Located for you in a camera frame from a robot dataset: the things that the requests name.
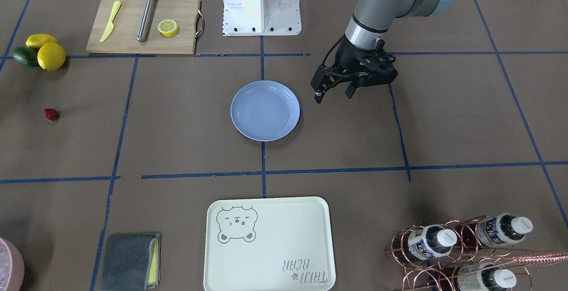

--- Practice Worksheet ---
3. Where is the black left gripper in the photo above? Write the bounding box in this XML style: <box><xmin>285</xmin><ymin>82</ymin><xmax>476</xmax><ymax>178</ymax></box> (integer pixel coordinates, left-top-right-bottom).
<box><xmin>310</xmin><ymin>36</ymin><xmax>398</xmax><ymax>104</ymax></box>

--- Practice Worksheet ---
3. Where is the blue plate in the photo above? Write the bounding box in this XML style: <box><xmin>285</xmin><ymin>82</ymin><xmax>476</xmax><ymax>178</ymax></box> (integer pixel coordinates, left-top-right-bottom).
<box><xmin>230</xmin><ymin>80</ymin><xmax>300</xmax><ymax>142</ymax></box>

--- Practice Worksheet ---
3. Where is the red strawberry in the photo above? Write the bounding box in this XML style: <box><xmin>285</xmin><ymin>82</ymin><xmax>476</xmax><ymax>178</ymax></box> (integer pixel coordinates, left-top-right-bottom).
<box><xmin>44</xmin><ymin>108</ymin><xmax>59</xmax><ymax>121</ymax></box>

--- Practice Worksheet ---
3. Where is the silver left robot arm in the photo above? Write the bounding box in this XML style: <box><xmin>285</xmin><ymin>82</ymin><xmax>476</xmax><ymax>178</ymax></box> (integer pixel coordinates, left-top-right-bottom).
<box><xmin>311</xmin><ymin>0</ymin><xmax>453</xmax><ymax>103</ymax></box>

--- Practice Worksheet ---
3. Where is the cream bear tray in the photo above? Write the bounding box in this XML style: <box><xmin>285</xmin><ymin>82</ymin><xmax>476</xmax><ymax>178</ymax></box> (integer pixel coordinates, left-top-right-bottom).
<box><xmin>203</xmin><ymin>197</ymin><xmax>336</xmax><ymax>291</ymax></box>

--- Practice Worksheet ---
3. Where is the wooden cutting board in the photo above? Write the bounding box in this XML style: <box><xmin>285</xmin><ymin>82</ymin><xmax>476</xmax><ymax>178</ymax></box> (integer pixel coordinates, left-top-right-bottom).
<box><xmin>86</xmin><ymin>0</ymin><xmax>201</xmax><ymax>55</ymax></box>

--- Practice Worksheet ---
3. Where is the tea bottle white cap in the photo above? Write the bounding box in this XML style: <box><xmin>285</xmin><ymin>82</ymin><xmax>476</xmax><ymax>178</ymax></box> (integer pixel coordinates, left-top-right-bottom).
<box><xmin>407</xmin><ymin>225</ymin><xmax>458</xmax><ymax>260</ymax></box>

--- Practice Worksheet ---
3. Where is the half lemon slice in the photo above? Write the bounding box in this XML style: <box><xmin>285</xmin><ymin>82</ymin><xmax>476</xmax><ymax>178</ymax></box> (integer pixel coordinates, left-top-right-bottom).
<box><xmin>158</xmin><ymin>20</ymin><xmax>179</xmax><ymax>37</ymax></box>

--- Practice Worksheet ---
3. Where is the steel muddler black cap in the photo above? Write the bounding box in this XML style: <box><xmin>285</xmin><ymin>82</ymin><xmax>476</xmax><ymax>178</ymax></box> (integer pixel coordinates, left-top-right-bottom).
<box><xmin>137</xmin><ymin>0</ymin><xmax>157</xmax><ymax>42</ymax></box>

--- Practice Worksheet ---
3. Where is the yellow plastic knife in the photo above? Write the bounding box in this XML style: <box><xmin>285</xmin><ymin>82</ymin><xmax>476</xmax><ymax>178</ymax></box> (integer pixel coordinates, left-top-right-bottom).
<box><xmin>99</xmin><ymin>0</ymin><xmax>122</xmax><ymax>43</ymax></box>

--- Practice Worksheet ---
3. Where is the grey folded cloth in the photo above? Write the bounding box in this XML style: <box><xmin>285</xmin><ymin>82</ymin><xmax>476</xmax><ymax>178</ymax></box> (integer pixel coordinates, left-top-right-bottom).
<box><xmin>100</xmin><ymin>232</ymin><xmax>162</xmax><ymax>291</ymax></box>

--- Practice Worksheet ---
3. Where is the yellow lemon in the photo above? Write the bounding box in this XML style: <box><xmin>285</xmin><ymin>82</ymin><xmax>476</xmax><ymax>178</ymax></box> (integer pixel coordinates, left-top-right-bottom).
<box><xmin>37</xmin><ymin>42</ymin><xmax>67</xmax><ymax>71</ymax></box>
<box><xmin>26</xmin><ymin>33</ymin><xmax>59</xmax><ymax>51</ymax></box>

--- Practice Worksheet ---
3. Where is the green avocado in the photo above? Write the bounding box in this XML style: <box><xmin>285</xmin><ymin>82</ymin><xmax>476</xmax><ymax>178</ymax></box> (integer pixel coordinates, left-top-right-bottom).
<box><xmin>12</xmin><ymin>47</ymin><xmax>39</xmax><ymax>68</ymax></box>

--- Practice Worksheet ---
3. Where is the pink bowl with ice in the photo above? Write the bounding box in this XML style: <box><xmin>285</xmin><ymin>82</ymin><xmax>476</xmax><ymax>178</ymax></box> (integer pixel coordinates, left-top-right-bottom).
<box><xmin>0</xmin><ymin>238</ymin><xmax>25</xmax><ymax>291</ymax></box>

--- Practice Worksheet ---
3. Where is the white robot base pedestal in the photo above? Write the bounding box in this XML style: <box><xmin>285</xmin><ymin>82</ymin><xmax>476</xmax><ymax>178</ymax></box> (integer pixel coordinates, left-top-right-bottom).
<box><xmin>222</xmin><ymin>0</ymin><xmax>302</xmax><ymax>36</ymax></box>

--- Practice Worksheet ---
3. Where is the copper wire bottle rack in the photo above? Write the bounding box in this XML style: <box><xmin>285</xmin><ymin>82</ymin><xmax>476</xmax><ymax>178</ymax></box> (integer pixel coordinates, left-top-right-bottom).
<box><xmin>385</xmin><ymin>216</ymin><xmax>567</xmax><ymax>291</ymax></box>

